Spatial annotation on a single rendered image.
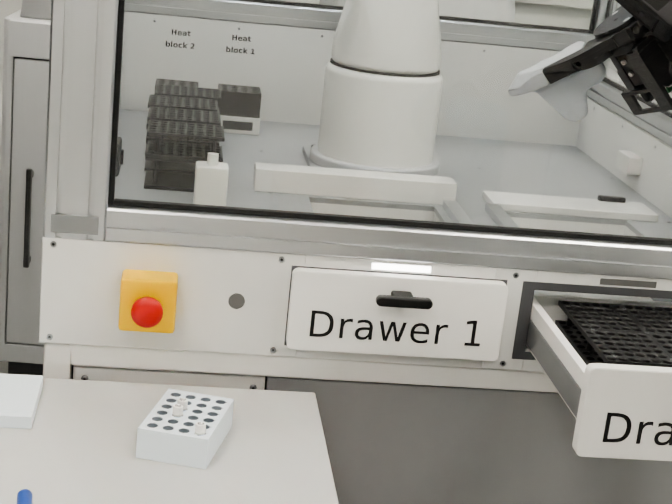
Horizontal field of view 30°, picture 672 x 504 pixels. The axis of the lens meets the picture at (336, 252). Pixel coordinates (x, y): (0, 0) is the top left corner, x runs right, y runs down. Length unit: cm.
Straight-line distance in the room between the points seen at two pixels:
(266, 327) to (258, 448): 22
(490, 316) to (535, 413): 18
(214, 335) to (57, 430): 27
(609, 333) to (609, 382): 21
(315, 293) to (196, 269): 16
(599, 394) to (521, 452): 39
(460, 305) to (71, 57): 60
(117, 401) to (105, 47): 45
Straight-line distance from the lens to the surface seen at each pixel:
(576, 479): 187
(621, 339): 164
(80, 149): 162
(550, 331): 165
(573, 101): 110
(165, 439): 147
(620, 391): 146
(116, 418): 158
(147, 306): 159
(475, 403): 178
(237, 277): 166
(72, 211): 164
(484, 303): 169
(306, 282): 165
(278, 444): 154
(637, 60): 105
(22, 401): 158
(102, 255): 165
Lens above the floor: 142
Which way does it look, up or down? 16 degrees down
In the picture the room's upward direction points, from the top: 6 degrees clockwise
